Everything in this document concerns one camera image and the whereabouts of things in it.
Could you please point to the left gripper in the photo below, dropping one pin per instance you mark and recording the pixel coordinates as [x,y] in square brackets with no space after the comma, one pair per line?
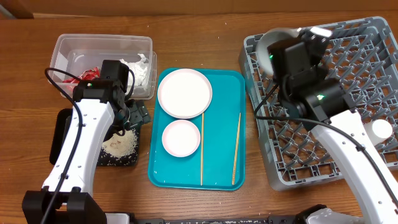
[140,113]

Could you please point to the grey bowl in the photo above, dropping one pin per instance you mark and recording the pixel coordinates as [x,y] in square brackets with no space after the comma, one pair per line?
[269,38]

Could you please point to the white napkin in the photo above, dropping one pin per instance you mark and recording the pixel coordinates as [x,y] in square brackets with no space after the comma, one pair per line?
[140,70]

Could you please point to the small white plate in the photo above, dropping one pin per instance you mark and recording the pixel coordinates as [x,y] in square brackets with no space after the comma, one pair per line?
[181,138]

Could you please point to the large white plate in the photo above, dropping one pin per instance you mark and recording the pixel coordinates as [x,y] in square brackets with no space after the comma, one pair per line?
[185,93]

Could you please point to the red snack wrapper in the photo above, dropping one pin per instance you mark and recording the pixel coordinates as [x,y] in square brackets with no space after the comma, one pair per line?
[86,75]

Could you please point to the wooden chopstick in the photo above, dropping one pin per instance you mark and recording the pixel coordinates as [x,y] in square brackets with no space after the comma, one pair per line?
[202,148]
[236,150]

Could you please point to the small white cup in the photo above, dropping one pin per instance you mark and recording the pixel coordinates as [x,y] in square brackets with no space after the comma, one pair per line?
[378,131]

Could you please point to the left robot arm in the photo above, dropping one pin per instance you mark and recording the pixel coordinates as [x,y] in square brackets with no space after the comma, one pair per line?
[102,107]

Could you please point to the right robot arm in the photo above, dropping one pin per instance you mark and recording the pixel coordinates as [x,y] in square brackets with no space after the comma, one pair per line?
[294,59]

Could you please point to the grey dishwasher rack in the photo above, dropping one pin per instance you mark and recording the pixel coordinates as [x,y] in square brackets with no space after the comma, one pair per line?
[362,54]

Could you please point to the pile of rice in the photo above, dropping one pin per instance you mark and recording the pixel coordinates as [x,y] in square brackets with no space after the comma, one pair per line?
[120,146]

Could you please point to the black plastic tray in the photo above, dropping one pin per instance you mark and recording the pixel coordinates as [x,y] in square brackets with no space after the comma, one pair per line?
[61,129]

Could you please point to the clear plastic bin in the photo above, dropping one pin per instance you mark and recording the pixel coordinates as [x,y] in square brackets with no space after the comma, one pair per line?
[76,53]

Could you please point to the teal serving tray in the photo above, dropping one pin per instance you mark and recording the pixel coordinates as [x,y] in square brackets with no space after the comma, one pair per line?
[220,127]

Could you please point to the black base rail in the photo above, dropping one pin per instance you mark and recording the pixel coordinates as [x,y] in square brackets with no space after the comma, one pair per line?
[217,221]

